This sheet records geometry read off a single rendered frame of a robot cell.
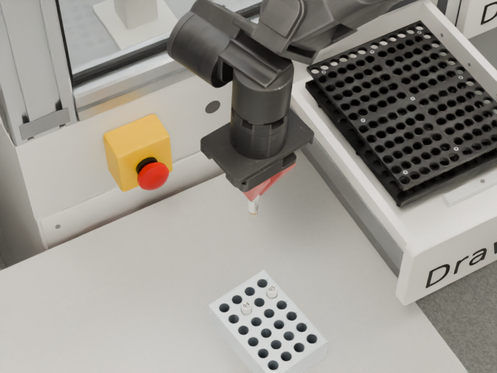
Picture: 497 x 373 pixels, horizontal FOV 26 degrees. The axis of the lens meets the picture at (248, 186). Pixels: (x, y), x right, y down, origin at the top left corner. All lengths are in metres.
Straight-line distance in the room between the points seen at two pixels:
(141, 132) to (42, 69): 0.17
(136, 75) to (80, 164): 0.15
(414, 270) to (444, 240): 0.05
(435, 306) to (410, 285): 1.01
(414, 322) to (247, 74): 0.46
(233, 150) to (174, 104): 0.27
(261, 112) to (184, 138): 0.39
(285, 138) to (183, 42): 0.14
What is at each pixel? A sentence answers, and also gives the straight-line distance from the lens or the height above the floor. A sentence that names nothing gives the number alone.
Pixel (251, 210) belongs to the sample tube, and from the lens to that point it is 1.18.
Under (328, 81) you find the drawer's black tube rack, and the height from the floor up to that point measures 0.90.
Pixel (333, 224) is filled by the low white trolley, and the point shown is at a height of 0.76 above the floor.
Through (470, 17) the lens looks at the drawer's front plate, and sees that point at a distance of 1.53.
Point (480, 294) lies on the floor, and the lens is 2.28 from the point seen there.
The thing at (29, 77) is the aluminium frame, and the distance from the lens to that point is 1.20.
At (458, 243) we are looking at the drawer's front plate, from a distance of 1.23.
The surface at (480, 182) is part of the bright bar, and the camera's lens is 1.36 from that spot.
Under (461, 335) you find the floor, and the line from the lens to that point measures 2.23.
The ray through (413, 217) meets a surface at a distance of 1.33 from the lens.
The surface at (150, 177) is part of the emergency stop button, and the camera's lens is 1.29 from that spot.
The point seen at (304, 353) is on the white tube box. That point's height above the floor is 0.80.
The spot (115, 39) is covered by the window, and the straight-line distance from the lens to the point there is 1.24.
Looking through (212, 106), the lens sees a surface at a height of 0.88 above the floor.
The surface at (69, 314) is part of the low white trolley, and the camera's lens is 1.35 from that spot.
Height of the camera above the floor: 1.90
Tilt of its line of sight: 53 degrees down
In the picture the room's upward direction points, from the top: straight up
